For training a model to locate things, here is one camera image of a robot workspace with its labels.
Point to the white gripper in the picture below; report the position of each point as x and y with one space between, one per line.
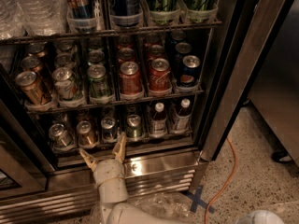
107 171

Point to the silver blue redbull can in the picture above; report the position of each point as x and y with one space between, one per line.
109 129

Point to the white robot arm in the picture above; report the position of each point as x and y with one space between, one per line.
112 192

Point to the gold can bottom shelf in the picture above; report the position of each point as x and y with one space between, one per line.
86 134

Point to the green can bottom shelf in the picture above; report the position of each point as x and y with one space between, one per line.
134 128

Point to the silver can bottom left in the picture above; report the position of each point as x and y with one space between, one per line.
61 138

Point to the front green soda can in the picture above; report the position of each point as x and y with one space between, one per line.
100 89

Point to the green soda can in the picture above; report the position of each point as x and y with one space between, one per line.
96 57
100 89

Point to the front white soda can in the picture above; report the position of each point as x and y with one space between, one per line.
66 84

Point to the white soda can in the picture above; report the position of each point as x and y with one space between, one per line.
65 60
66 84

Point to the front red soda can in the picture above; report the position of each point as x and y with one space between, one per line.
130 78

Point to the red soda can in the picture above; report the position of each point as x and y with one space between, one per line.
130 78
125 55

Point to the front coca-cola can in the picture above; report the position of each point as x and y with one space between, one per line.
159 77

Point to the coca-cola can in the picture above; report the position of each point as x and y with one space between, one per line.
159 77
155 51

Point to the front gold soda can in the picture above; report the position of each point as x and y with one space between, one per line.
33 87

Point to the gold soda can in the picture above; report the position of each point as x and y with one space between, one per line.
33 63
33 87

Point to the front pepsi can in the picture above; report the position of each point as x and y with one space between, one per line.
189 71

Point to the pepsi can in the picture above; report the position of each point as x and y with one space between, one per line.
189 71
182 49

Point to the tall dark blue can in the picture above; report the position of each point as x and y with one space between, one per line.
125 13

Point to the tall redbull can top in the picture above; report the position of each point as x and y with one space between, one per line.
82 15

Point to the left green monster can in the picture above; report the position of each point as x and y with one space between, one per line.
163 0

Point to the green monster can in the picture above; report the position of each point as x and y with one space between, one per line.
163 0
199 11

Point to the right green monster can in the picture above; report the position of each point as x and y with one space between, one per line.
199 11

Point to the open fridge door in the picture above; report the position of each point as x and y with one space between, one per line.
248 31

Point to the left white-capped bottle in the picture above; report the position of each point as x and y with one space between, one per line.
157 120

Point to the white-capped bottle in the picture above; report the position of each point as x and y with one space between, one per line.
157 120
181 115

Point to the right white-capped bottle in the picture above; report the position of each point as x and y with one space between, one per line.
181 115

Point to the clear plastic bin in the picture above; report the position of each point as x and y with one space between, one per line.
159 208

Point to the blue tape cross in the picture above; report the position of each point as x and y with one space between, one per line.
196 199

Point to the large clear water bottle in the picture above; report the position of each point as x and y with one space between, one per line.
44 17

